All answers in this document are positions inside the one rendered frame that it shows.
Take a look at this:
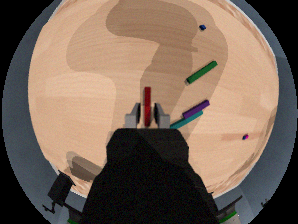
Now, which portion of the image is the purple rod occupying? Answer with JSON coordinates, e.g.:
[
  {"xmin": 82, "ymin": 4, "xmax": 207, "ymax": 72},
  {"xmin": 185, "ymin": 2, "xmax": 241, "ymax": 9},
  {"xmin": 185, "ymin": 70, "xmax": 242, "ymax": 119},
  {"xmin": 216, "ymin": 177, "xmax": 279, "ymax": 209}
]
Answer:
[{"xmin": 182, "ymin": 100, "xmax": 210, "ymax": 119}]

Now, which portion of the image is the red rod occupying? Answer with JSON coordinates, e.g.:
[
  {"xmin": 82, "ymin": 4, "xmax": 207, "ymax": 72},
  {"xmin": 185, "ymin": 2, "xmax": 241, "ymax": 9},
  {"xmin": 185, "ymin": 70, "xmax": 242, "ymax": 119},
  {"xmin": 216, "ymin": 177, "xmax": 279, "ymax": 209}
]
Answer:
[{"xmin": 145, "ymin": 87, "xmax": 150, "ymax": 127}]

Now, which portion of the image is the dark green rod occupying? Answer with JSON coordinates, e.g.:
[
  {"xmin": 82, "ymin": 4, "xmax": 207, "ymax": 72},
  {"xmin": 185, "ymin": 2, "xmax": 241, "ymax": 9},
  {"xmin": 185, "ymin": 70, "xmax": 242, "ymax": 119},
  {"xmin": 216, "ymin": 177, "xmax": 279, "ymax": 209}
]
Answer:
[{"xmin": 186, "ymin": 60, "xmax": 218, "ymax": 84}]

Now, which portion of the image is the turquoise rod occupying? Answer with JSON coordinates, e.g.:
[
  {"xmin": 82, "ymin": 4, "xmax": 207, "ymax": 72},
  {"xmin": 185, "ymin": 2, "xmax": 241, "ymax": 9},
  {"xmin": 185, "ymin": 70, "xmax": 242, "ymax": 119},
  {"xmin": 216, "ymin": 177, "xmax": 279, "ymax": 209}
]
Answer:
[{"xmin": 170, "ymin": 111, "xmax": 204, "ymax": 129}]

